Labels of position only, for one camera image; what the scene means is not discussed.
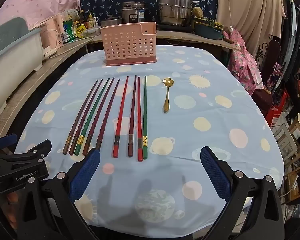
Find steel rice cooker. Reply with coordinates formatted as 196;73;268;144
121;1;148;25

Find light blue planet tablecloth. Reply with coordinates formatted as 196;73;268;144
14;45;285;233

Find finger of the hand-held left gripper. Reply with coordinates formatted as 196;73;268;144
5;139;52;162
0;133;18;154

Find white cord with switch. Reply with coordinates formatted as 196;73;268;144
224;0;235;34

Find row of hanging clothes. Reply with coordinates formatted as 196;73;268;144
277;0;300;120

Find small pot with glass lid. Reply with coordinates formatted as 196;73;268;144
100;15;123;28

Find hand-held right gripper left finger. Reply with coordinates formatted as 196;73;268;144
17;148;101;240

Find dark brown chopstick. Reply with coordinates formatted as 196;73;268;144
128;75;137;158

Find green chopstick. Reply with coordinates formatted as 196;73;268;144
143;75;148;160
74;77;110;156

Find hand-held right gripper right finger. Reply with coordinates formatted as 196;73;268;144
200;146;285;240

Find beige curtain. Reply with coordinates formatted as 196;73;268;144
206;0;285;58

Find navy leaf print cloth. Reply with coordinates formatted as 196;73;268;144
79;0;219;28

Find dark metal chair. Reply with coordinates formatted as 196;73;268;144
259;39;283;80

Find pink floral garment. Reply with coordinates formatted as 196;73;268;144
222;29;264;90

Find wooden side counter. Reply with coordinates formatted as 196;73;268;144
0;36;94;140

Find yellow seasoning packet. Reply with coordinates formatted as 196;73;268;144
75;24;87;38

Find stacked blue basins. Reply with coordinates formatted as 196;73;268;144
194;20;224;40

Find stack of framed pictures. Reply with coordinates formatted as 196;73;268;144
272;112;300;205

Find pink perforated utensil holder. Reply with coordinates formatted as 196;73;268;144
101;22;157;67

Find grey kitchen counter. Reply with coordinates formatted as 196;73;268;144
87;29;242;53

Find gold flower spoon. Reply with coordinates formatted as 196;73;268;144
162;77;174;113

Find white paper carton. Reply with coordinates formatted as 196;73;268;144
61;9;79;22

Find steel steamer pot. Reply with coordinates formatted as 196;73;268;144
158;0;199;27

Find dark red chopstick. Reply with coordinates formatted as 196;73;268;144
82;77;115;156
95;78;121;152

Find clear food container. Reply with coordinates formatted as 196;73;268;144
84;26;101;37

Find red cardboard box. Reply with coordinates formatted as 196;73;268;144
265;92;290;128

